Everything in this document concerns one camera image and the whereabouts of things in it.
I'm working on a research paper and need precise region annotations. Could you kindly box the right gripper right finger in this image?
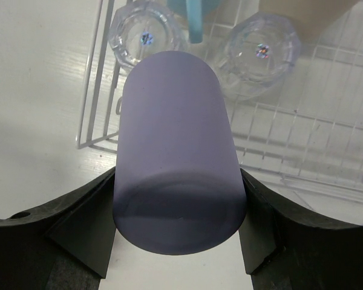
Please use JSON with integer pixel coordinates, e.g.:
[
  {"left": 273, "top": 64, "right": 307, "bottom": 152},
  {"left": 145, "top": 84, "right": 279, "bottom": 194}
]
[{"left": 239, "top": 170, "right": 363, "bottom": 289}]

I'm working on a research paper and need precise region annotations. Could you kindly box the beige tall tumbler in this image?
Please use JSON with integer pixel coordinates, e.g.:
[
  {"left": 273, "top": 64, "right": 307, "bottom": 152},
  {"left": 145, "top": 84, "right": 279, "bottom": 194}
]
[{"left": 258, "top": 0, "right": 358, "bottom": 41}]

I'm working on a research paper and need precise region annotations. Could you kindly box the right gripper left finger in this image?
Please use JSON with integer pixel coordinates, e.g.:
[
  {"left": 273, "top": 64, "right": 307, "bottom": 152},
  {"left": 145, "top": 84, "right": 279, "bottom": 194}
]
[{"left": 0, "top": 169, "right": 116, "bottom": 289}]

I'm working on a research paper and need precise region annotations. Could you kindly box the purple tumbler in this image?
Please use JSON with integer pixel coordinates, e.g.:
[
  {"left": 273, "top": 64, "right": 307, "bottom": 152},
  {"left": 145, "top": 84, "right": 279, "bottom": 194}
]
[{"left": 113, "top": 51, "right": 246, "bottom": 256}]

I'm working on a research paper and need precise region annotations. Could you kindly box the white wire dish rack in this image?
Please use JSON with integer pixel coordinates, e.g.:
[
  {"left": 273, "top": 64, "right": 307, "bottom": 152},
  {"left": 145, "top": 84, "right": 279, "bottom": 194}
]
[{"left": 76, "top": 1, "right": 363, "bottom": 204}]

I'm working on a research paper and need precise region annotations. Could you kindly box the clear glass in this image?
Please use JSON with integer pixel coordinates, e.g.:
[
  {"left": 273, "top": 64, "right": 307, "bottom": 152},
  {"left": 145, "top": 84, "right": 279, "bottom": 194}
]
[
  {"left": 108, "top": 1, "right": 188, "bottom": 73},
  {"left": 212, "top": 12, "right": 301, "bottom": 99}
]

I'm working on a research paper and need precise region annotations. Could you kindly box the light blue faceted mug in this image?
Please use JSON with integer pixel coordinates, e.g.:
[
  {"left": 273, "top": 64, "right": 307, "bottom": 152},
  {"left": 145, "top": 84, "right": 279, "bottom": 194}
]
[{"left": 166, "top": 0, "right": 221, "bottom": 44}]

